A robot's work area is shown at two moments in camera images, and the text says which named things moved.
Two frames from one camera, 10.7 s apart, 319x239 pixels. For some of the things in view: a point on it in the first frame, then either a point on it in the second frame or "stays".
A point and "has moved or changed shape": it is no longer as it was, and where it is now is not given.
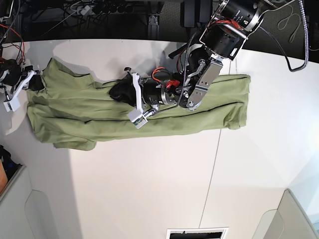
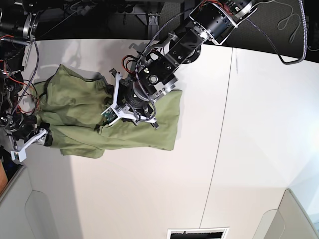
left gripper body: x=12 y=74 → x=26 y=132
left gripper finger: x=36 y=83 → x=49 y=140
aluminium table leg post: x=153 y=27 stays
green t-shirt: x=67 y=106 has moved or changed shape
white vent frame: x=225 y=231 stays
